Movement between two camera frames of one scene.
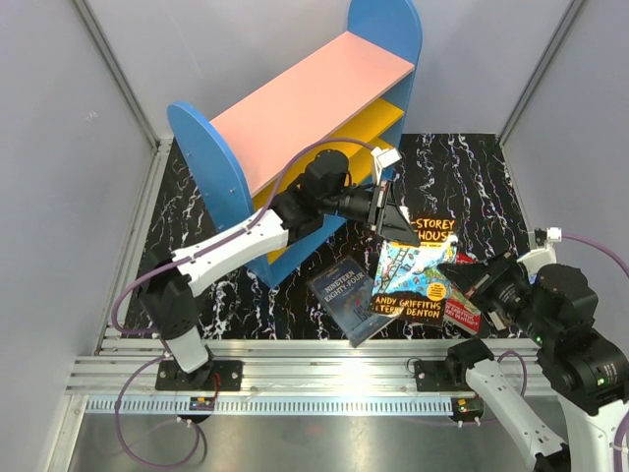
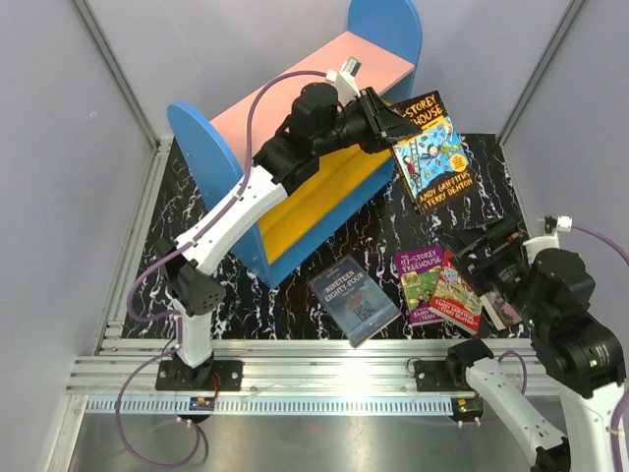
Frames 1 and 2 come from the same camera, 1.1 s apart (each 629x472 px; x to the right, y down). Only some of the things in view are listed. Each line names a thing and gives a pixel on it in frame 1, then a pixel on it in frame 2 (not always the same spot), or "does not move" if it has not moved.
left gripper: x=387 y=219 to x=384 y=126
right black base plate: x=441 y=376 does not move
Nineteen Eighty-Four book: x=345 y=290 does not move
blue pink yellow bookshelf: x=351 y=95 does not move
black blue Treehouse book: x=410 y=287 to x=433 y=161
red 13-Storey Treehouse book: x=461 y=311 does not move
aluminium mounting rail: x=270 y=366 does not move
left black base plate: x=171 y=376 does not move
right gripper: x=467 y=275 to x=504 y=237
